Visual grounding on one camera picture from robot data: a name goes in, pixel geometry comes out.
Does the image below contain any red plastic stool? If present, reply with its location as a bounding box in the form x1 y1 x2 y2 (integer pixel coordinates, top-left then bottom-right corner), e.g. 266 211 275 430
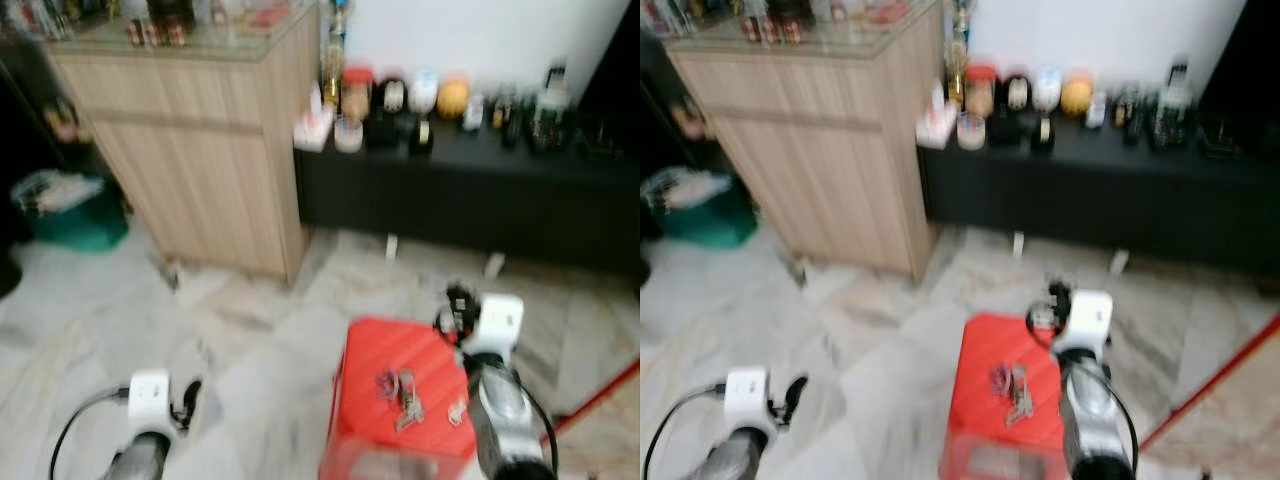
318 317 483 480
938 312 1069 480

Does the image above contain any silver key bunch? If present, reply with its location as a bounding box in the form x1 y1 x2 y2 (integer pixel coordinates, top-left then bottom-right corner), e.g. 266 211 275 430
395 370 426 433
1008 365 1036 428

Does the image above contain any black low console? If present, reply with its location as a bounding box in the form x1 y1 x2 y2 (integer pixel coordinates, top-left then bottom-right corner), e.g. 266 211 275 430
293 125 641 281
915 120 1280 286

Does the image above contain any small black box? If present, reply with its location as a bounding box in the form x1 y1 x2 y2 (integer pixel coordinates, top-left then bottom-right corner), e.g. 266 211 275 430
988 112 1026 149
365 115 401 151

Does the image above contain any green plastic bucket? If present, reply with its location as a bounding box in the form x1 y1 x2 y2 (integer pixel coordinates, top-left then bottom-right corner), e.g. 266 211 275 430
645 172 759 251
12 175 131 253

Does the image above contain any black white plush toy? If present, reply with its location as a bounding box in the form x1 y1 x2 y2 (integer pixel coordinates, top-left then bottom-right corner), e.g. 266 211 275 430
493 85 528 151
1115 82 1149 149

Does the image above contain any yellow round toy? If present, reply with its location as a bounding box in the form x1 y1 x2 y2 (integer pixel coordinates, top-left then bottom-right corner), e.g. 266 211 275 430
1062 70 1094 118
438 72 471 121

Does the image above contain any white pink tissue box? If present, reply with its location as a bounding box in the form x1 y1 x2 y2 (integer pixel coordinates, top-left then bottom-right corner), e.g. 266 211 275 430
915 85 959 151
293 95 334 153

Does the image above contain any jar with red lid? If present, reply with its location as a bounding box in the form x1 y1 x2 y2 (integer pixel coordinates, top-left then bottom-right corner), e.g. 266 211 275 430
965 63 998 119
341 65 374 123

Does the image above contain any white crumpled sheet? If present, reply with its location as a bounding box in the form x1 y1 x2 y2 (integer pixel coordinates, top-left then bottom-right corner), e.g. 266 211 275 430
645 165 729 209
12 168 96 213

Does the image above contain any light wooden cabinet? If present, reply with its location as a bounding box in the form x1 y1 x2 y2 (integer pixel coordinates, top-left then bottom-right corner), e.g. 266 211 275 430
665 5 946 283
45 5 323 288

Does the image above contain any small gold trophy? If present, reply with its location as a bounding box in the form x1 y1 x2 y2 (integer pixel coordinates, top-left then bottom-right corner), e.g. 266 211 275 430
320 40 349 101
945 40 971 101

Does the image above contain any black shelf unit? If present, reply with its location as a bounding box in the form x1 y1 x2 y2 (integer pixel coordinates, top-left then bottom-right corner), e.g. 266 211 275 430
640 35 701 201
0 35 106 246

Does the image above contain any flat red case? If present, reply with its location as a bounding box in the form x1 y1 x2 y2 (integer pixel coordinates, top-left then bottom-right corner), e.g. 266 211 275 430
240 3 293 29
862 0 913 26

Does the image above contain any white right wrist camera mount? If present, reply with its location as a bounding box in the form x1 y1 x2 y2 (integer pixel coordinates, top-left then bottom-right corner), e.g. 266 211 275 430
462 293 526 359
1055 290 1114 356

